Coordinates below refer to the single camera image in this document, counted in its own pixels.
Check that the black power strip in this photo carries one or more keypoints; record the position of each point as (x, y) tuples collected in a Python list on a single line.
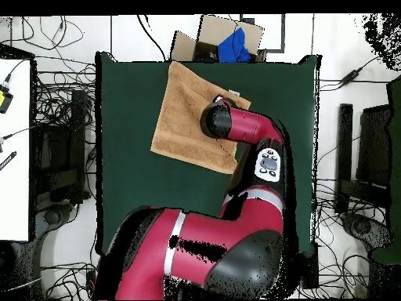
[(90, 282)]

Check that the yellow emergency stop button box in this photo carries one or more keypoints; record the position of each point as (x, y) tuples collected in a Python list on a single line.
[(4, 102)]

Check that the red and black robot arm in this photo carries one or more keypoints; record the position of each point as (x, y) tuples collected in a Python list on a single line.
[(247, 125)]

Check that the black framed white panel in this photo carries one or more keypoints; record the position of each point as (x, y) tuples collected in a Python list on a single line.
[(283, 31)]

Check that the black striped bar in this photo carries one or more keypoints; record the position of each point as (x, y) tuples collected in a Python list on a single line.
[(7, 160)]

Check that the blue garment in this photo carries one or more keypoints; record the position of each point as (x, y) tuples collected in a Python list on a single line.
[(233, 47)]

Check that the dark green table cloth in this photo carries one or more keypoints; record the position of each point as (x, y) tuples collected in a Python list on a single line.
[(131, 125)]

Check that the orange terry towel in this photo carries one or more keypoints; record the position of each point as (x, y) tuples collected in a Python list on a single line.
[(178, 125)]

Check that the brown cardboard box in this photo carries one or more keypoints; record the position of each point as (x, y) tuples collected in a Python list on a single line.
[(210, 29)]

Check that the black chair base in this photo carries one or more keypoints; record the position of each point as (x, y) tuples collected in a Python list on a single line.
[(360, 227)]

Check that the black stand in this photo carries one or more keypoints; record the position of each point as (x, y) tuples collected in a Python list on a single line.
[(344, 141), (76, 141)]

